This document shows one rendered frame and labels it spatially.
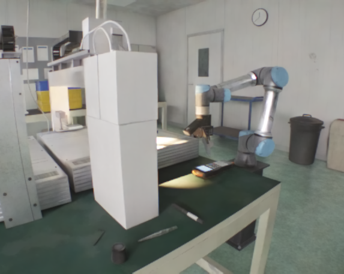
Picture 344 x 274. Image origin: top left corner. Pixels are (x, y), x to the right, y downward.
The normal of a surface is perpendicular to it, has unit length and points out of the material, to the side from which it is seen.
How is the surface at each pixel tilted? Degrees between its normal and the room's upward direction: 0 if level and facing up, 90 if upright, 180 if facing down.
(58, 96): 90
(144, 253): 0
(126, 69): 90
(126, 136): 90
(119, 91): 90
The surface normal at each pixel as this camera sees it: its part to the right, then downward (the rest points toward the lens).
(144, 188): 0.65, 0.18
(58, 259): 0.00, -0.97
